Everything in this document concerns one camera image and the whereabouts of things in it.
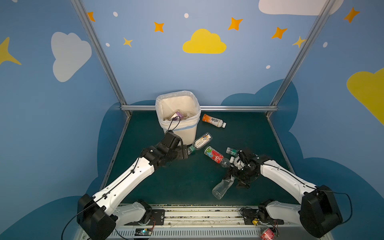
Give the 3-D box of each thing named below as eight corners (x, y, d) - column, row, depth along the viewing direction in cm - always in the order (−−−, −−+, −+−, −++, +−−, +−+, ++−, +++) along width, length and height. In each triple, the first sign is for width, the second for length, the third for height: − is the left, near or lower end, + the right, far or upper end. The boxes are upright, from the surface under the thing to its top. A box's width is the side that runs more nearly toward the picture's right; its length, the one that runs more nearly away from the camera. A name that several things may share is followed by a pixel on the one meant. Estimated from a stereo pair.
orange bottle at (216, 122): (201, 121, 119) (201, 117, 115) (203, 118, 122) (204, 113, 118) (223, 130, 114) (224, 126, 110) (225, 126, 116) (226, 122, 112)
